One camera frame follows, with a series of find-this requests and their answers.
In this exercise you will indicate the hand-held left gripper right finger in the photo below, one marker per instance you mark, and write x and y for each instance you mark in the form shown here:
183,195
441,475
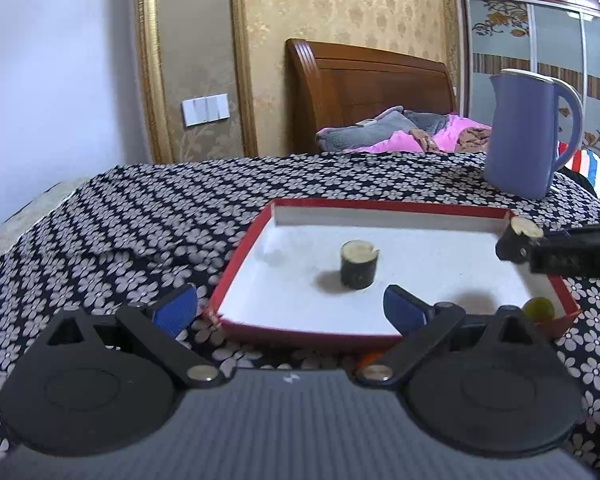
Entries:
404,310

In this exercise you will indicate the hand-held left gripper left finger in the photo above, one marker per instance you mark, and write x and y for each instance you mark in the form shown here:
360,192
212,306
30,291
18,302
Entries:
176,306

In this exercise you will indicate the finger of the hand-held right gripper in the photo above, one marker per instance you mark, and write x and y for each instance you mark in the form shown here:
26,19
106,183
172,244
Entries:
512,250

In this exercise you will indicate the small dark sugarcane piece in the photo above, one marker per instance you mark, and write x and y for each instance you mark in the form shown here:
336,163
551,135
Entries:
526,227

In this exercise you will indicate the red cardboard tray white inside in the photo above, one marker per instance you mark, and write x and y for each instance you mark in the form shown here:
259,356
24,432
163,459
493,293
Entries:
430,260

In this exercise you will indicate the large dark sugarcane piece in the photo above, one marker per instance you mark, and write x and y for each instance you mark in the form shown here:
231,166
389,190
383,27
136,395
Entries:
357,272

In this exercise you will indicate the small green plum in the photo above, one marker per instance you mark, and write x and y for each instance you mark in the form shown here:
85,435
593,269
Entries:
539,309

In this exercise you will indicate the striped cloth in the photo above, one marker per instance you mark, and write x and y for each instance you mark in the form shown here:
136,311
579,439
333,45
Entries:
595,170

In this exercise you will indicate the black floral printed cloth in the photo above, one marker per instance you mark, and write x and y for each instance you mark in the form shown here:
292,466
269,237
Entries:
130,220

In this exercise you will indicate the purple electric kettle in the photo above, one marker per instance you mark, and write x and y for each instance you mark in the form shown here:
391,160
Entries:
520,135

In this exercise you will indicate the brown patterned cloth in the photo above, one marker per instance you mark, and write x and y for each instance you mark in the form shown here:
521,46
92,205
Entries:
472,140

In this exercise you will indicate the pink blanket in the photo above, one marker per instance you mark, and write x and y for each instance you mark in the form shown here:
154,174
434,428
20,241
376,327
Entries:
380,143

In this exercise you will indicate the small white box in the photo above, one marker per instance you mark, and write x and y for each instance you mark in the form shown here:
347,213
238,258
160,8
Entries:
365,122

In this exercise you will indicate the wooden wardrobe with glass doors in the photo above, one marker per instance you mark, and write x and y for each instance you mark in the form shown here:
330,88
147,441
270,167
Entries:
555,35

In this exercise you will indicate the wooden bed headboard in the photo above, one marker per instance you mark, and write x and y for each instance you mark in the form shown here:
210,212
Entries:
360,85

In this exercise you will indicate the white wall switch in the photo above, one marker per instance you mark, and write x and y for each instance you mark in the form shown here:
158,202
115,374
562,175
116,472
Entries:
205,109

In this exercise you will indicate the gold wall moulding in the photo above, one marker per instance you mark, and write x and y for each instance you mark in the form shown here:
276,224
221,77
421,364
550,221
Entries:
152,60
241,60

